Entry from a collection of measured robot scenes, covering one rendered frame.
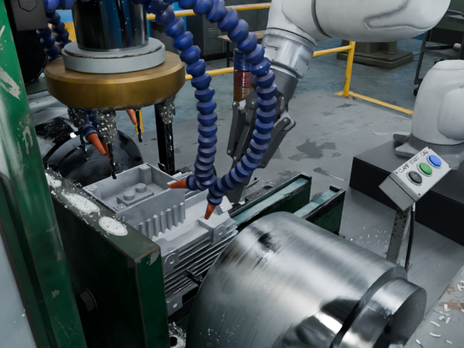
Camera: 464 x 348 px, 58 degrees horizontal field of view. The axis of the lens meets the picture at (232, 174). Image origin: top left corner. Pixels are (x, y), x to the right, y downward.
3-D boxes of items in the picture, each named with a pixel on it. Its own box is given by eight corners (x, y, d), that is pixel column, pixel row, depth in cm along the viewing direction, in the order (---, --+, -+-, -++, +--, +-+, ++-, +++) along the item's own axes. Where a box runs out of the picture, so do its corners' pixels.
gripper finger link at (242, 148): (257, 100, 71) (251, 98, 72) (233, 161, 73) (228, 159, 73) (270, 106, 74) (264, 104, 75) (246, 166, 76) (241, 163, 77)
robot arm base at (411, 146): (405, 132, 143) (408, 116, 140) (476, 149, 129) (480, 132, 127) (380, 150, 131) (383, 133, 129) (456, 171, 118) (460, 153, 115)
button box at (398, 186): (403, 213, 84) (421, 197, 80) (377, 186, 86) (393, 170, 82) (436, 181, 94) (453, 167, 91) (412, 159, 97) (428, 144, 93)
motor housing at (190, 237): (151, 344, 66) (138, 248, 57) (90, 284, 78) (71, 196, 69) (239, 281, 78) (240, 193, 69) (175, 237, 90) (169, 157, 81)
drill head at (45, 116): (68, 286, 78) (38, 166, 66) (-13, 203, 103) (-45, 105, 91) (173, 228, 94) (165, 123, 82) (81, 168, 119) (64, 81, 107)
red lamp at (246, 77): (244, 88, 117) (244, 72, 115) (228, 83, 121) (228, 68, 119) (258, 83, 121) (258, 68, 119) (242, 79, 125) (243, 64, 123)
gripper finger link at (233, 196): (248, 165, 75) (251, 166, 74) (235, 201, 76) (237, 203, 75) (238, 162, 72) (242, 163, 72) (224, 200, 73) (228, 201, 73)
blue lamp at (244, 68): (244, 72, 115) (244, 55, 113) (228, 68, 119) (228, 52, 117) (258, 68, 119) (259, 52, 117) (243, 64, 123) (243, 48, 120)
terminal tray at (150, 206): (124, 255, 61) (118, 214, 58) (88, 225, 68) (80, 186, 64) (188, 221, 69) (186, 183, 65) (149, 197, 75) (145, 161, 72)
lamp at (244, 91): (244, 103, 119) (244, 88, 117) (228, 99, 123) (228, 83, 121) (257, 99, 123) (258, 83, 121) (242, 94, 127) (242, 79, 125)
